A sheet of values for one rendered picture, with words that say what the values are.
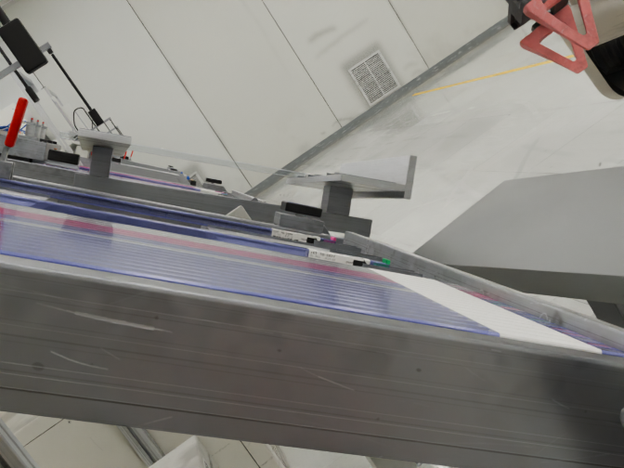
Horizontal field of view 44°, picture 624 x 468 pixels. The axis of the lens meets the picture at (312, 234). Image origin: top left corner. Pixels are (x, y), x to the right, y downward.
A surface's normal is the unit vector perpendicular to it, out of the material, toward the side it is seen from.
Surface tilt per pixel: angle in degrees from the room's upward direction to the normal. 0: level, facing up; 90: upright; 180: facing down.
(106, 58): 90
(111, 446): 90
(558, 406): 90
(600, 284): 90
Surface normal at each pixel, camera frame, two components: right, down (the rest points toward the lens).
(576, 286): -0.77, 0.57
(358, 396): 0.21, 0.09
